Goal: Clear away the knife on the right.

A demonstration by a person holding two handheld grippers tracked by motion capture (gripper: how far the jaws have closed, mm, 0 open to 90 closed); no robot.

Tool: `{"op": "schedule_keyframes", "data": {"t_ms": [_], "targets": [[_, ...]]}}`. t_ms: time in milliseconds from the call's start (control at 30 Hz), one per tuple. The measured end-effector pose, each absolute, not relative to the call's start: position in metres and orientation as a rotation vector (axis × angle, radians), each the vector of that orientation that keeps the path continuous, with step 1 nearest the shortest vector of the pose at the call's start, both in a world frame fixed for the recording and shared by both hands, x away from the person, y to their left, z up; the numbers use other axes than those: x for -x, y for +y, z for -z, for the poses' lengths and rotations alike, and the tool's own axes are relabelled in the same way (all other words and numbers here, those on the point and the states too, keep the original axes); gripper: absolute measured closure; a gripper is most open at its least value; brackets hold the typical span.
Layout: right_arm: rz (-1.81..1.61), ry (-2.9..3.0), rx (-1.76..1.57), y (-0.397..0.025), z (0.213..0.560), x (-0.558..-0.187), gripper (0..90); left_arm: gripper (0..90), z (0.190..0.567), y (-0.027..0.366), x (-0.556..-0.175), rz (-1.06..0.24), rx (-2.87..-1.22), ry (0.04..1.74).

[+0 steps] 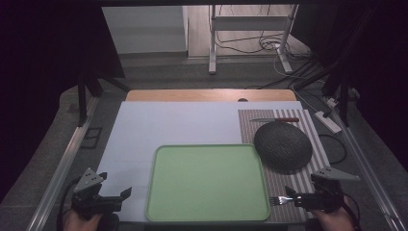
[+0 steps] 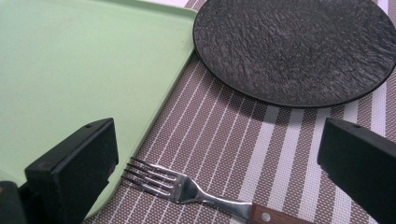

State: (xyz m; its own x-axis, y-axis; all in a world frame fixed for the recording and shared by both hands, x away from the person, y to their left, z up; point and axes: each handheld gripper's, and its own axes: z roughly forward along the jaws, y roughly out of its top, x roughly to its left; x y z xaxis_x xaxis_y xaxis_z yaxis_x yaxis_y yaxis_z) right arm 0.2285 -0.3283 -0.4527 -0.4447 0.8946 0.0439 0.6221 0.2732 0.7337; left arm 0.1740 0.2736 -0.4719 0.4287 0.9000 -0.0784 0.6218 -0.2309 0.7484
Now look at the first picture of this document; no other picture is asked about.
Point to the person's right hand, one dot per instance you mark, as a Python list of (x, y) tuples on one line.
[(333, 220)]

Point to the striped grey placemat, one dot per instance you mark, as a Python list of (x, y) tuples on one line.
[(288, 183)]

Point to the silver metal fork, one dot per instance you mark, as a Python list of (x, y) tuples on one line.
[(279, 200)]

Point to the dark woven oval plate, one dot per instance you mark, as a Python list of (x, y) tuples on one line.
[(283, 147)]

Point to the white power strip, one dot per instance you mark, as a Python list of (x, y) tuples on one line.
[(327, 122)]

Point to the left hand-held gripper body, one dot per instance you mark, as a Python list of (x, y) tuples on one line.
[(86, 195)]

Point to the pale blue table sheet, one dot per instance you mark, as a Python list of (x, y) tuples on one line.
[(179, 125)]

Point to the black tripod stand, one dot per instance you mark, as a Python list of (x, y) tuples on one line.
[(84, 96), (340, 86)]

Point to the person's left hand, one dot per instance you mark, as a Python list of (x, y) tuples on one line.
[(80, 222)]

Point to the white metal stand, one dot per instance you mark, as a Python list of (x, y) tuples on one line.
[(247, 24)]

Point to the white plug adapter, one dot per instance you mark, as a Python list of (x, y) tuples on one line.
[(332, 102)]

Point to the black floor frame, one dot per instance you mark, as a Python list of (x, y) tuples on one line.
[(91, 138)]

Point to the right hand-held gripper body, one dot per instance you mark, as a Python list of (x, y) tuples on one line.
[(327, 192)]

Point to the aluminium frame rail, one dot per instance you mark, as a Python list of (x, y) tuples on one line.
[(369, 173), (61, 170)]

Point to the wooden table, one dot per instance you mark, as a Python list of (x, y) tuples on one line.
[(192, 95)]

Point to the green plastic tray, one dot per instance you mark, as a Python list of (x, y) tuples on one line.
[(207, 183)]

